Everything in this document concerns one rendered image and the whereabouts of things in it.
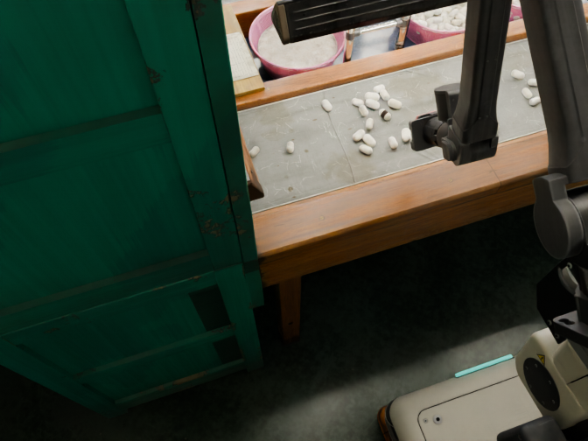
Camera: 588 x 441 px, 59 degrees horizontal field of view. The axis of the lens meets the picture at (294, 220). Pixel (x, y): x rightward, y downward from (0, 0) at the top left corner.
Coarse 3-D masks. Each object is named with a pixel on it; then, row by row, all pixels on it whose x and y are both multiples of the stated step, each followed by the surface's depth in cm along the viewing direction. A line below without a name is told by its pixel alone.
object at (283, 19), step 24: (288, 0) 97; (312, 0) 98; (336, 0) 99; (360, 0) 101; (384, 0) 102; (408, 0) 103; (432, 0) 104; (456, 0) 106; (288, 24) 99; (312, 24) 100; (336, 24) 101; (360, 24) 103
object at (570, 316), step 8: (584, 272) 58; (584, 280) 59; (576, 288) 62; (584, 288) 60; (576, 296) 60; (584, 296) 60; (576, 304) 61; (584, 304) 59; (576, 312) 63; (584, 312) 59; (560, 320) 63; (568, 320) 62; (576, 320) 61; (584, 320) 60; (560, 328) 62; (568, 328) 60; (576, 328) 59; (584, 328) 59; (568, 336) 60; (576, 336) 59; (584, 336) 58; (584, 344) 58
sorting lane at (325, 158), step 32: (448, 64) 140; (512, 64) 140; (320, 96) 135; (352, 96) 135; (416, 96) 135; (512, 96) 135; (256, 128) 130; (288, 128) 130; (320, 128) 130; (352, 128) 130; (384, 128) 130; (512, 128) 130; (544, 128) 130; (256, 160) 125; (288, 160) 125; (320, 160) 125; (352, 160) 125; (384, 160) 125; (416, 160) 125; (288, 192) 120; (320, 192) 120
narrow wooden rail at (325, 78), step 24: (408, 48) 140; (432, 48) 140; (456, 48) 140; (312, 72) 136; (336, 72) 136; (360, 72) 136; (384, 72) 138; (240, 96) 132; (264, 96) 132; (288, 96) 134
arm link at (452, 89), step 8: (440, 88) 96; (448, 88) 94; (456, 88) 93; (440, 96) 95; (448, 96) 93; (456, 96) 93; (440, 104) 96; (448, 104) 94; (456, 104) 93; (440, 112) 96; (448, 112) 95; (440, 120) 97; (448, 120) 94; (448, 144) 91; (448, 152) 91; (456, 152) 91; (448, 160) 92
